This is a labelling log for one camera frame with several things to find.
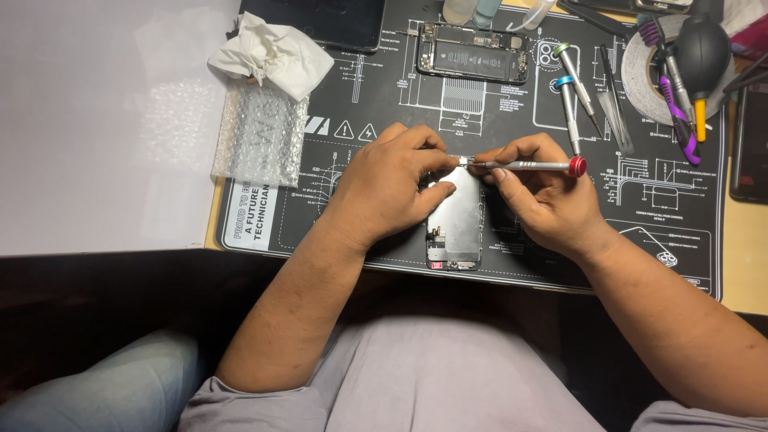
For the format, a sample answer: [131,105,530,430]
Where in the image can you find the person's right hand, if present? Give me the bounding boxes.
[468,132,619,265]

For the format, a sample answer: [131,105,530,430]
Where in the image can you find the person's left hand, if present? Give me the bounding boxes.
[323,123,460,253]

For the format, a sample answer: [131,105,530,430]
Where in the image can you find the red-capped silver screwdriver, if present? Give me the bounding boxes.
[471,155,588,179]

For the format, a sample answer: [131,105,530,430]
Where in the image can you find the detached phone screen assembly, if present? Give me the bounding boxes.
[425,155,483,272]

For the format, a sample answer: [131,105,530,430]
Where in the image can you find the black printed repair mat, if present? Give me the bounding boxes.
[216,0,727,301]

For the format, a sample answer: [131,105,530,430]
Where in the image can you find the blue-capped silver screwdriver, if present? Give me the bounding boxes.
[553,75,583,158]

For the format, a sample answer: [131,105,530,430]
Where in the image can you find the silver tweezers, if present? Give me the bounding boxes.
[596,44,635,157]

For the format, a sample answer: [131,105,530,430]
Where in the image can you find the clear bubble wrap bag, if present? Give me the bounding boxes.
[210,77,310,188]

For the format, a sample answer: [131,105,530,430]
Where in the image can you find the green-capped silver screwdriver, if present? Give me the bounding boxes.
[552,41,604,139]

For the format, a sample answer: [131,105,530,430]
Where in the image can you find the purple black pry tool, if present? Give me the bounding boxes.
[658,74,702,166]

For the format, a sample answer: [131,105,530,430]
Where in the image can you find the grey tape roll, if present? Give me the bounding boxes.
[620,14,736,127]

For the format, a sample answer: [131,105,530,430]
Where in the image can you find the opened phone body with battery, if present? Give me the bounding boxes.
[415,22,530,84]

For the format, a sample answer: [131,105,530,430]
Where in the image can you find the crumpled white tissue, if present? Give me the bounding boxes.
[207,11,336,102]

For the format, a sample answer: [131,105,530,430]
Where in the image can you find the black tablet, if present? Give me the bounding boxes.
[238,0,387,54]

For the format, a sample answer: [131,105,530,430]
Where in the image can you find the black flat tool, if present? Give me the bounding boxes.
[557,0,632,43]

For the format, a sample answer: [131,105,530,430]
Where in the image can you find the white squeeze bottle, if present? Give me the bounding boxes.
[506,0,557,32]

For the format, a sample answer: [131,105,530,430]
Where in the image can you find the clear yellowish bottle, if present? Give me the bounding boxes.
[442,0,478,26]

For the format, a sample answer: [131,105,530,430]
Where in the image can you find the purple bristle brush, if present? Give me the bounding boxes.
[636,14,698,132]

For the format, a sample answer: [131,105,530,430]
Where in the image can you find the person's grey shirt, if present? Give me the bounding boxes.
[178,314,768,432]

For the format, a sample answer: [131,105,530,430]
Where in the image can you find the clear bluish bottle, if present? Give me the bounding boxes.
[472,0,503,30]

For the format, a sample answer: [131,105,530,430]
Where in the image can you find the black phone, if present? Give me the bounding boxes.
[728,80,768,205]

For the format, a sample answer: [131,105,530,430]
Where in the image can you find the black dust blower yellow nozzle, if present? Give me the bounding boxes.
[674,14,732,144]

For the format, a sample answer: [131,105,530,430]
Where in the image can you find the silver-edged phone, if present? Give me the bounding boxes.
[635,0,695,14]

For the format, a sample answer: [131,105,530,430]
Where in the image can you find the pink packet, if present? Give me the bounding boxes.
[728,17,768,61]

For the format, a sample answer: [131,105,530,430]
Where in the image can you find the white cloth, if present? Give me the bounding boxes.
[719,0,768,37]

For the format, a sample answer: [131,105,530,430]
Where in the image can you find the person's blue jeans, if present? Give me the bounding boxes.
[0,329,201,432]

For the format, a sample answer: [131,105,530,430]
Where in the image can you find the black cable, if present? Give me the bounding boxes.
[722,53,768,95]

